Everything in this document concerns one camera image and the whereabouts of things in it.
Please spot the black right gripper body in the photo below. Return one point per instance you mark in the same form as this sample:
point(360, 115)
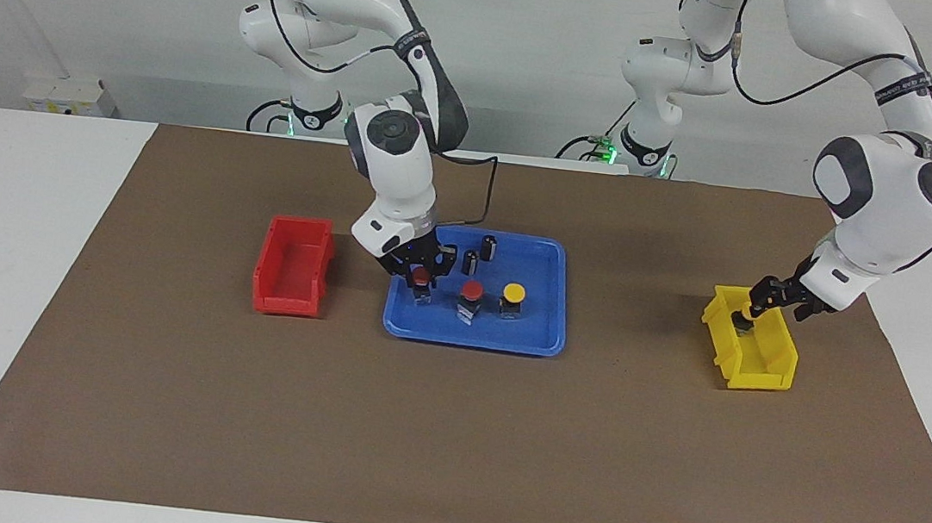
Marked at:
point(419, 257)

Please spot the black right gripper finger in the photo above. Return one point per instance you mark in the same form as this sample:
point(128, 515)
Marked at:
point(435, 277)
point(411, 277)

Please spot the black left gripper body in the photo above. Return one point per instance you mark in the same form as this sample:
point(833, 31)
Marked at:
point(796, 294)

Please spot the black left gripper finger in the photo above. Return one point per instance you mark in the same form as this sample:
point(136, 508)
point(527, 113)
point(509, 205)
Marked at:
point(803, 316)
point(760, 294)

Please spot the red push button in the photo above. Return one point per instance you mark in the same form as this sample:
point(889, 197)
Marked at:
point(472, 290)
point(422, 277)

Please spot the yellow push button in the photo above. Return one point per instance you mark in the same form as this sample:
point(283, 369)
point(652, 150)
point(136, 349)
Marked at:
point(741, 320)
point(514, 292)

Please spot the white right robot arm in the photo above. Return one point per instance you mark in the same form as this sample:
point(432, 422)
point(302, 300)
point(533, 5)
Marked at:
point(394, 167)

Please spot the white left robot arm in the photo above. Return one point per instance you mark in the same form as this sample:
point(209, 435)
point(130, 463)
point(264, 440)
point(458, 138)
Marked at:
point(878, 218)

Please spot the blue plastic tray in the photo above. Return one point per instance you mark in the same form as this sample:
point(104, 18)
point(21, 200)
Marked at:
point(537, 330)

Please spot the black cylindrical part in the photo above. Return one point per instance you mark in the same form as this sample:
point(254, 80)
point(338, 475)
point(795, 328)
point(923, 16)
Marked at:
point(488, 246)
point(470, 262)

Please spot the yellow plastic bin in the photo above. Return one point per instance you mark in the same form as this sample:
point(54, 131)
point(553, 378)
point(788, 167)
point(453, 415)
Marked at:
point(774, 376)

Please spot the red plastic bin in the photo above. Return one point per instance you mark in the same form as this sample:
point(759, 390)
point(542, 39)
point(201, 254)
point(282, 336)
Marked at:
point(292, 269)

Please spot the brown paper table mat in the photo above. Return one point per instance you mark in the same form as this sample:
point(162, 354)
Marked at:
point(448, 433)

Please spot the white box with labels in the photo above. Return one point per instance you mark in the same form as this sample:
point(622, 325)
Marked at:
point(68, 94)

